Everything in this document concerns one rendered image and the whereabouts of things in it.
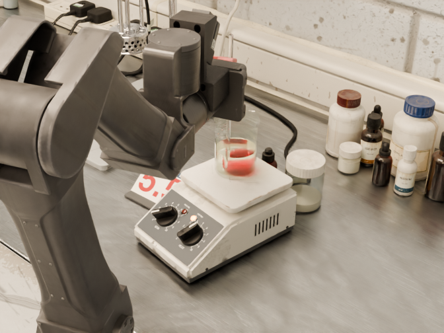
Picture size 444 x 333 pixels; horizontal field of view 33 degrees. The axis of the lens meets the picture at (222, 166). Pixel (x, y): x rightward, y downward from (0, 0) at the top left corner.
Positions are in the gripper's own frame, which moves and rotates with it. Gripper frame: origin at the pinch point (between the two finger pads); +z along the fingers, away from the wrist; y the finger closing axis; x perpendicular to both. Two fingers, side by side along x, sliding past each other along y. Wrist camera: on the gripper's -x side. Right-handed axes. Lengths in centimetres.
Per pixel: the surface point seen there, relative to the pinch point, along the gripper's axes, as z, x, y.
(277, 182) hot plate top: 0.3, 16.4, -7.5
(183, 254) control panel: -13.5, 22.2, 0.7
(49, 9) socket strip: 58, 20, 68
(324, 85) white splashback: 39.2, 18.2, -3.9
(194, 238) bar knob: -11.7, 20.5, -0.1
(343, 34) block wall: 43.1, 9.3, -5.6
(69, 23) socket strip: 56, 22, 61
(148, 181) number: 2.7, 23.1, 14.0
